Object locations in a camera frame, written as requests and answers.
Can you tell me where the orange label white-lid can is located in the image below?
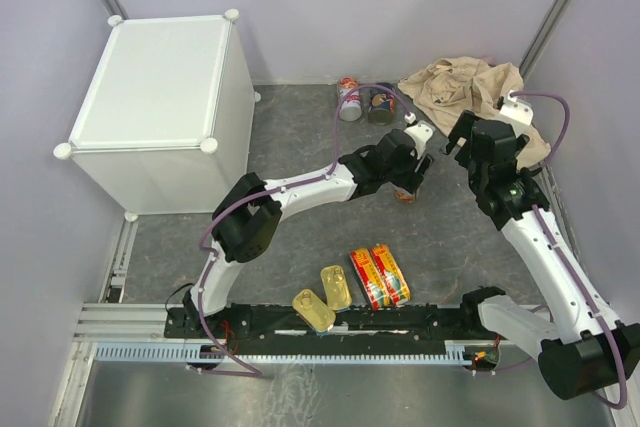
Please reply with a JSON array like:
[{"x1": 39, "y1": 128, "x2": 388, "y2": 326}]
[{"x1": 394, "y1": 187, "x2": 418, "y2": 204}]

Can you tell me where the dark blue food can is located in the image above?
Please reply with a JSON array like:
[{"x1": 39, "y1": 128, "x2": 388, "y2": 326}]
[{"x1": 368, "y1": 82, "x2": 395, "y2": 125}]

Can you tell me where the red white tall can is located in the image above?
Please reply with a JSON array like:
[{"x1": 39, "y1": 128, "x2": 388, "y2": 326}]
[{"x1": 338, "y1": 77, "x2": 362, "y2": 122}]

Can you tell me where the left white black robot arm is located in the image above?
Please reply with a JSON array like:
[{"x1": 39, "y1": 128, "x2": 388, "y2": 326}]
[{"x1": 183, "y1": 121, "x2": 434, "y2": 337}]

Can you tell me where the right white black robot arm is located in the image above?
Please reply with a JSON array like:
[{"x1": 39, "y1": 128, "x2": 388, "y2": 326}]
[{"x1": 446, "y1": 111, "x2": 639, "y2": 410}]

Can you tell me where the beige crumpled cloth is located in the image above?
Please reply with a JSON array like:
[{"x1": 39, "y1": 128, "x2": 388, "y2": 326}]
[{"x1": 398, "y1": 57, "x2": 524, "y2": 135}]

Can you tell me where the red green flat tin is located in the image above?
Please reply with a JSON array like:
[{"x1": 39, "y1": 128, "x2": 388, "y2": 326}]
[{"x1": 371, "y1": 244, "x2": 411, "y2": 306}]

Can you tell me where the red yellow flat tin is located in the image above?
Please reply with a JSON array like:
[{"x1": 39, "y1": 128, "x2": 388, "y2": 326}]
[{"x1": 349, "y1": 248, "x2": 391, "y2": 310}]

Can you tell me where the gold tin upper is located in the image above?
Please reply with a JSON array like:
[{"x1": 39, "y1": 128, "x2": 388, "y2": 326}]
[{"x1": 320, "y1": 265, "x2": 352, "y2": 312}]

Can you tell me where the gold tin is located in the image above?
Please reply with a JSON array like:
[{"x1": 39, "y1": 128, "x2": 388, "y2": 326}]
[
  {"x1": 320, "y1": 265, "x2": 352, "y2": 312},
  {"x1": 292, "y1": 289, "x2": 336, "y2": 335}
]

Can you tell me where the gold tin lower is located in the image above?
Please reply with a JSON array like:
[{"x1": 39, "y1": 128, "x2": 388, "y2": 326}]
[{"x1": 292, "y1": 289, "x2": 336, "y2": 335}]

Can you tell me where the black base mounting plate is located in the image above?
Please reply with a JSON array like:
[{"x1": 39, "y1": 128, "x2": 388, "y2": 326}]
[{"x1": 163, "y1": 302, "x2": 521, "y2": 348}]

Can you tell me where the white plastic cube cabinet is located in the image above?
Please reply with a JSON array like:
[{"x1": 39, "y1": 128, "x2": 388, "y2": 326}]
[{"x1": 53, "y1": 9, "x2": 260, "y2": 222}]

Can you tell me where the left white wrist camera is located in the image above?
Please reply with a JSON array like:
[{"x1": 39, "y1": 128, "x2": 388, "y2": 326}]
[{"x1": 404, "y1": 113, "x2": 434, "y2": 158}]

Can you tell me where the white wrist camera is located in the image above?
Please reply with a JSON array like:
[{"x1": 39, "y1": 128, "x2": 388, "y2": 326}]
[
  {"x1": 496, "y1": 94, "x2": 533, "y2": 129},
  {"x1": 404, "y1": 113, "x2": 434, "y2": 158}
]

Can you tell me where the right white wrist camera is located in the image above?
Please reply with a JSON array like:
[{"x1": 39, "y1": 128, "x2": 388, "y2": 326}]
[{"x1": 496, "y1": 94, "x2": 533, "y2": 129}]

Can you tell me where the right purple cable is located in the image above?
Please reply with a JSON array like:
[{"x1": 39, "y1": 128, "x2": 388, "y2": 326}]
[{"x1": 469, "y1": 89, "x2": 631, "y2": 408}]

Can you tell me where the light blue cable duct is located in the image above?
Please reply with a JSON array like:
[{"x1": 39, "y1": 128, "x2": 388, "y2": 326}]
[{"x1": 93, "y1": 339, "x2": 474, "y2": 363}]

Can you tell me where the aluminium frame rail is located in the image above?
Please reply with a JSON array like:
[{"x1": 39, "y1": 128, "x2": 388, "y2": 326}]
[{"x1": 74, "y1": 300, "x2": 624, "y2": 348}]

